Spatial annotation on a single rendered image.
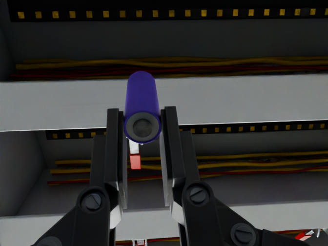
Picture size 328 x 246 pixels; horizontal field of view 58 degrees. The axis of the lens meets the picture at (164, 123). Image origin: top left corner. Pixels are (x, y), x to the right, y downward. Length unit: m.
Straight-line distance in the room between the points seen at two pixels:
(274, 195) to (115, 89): 0.33
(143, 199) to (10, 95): 0.27
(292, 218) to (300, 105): 0.20
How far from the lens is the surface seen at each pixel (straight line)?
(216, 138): 0.57
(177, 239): 0.66
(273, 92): 0.30
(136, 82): 0.17
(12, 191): 0.49
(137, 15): 0.40
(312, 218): 0.47
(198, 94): 0.27
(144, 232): 0.42
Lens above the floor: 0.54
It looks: 38 degrees up
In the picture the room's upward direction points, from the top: 179 degrees counter-clockwise
